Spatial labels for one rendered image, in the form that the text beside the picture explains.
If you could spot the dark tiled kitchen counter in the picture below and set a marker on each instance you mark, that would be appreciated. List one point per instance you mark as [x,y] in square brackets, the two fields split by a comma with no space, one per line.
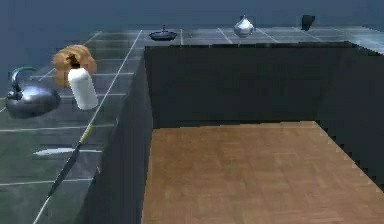
[233,83]

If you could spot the black cup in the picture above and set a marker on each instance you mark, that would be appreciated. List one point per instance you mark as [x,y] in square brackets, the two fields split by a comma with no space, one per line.
[307,22]

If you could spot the brown bread loaf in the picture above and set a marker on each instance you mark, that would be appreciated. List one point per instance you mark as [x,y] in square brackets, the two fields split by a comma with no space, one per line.
[63,61]

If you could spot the shiny steel kettle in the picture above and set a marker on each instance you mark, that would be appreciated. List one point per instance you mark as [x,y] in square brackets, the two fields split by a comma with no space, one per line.
[31,100]

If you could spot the silver round vase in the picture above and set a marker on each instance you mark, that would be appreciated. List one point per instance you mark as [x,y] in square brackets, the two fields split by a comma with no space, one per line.
[243,28]

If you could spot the white bottle with black cap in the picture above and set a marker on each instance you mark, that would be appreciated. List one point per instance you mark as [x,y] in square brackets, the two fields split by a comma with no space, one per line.
[83,88]

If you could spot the black pan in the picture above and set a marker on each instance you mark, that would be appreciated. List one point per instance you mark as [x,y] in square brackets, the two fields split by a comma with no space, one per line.
[163,35]

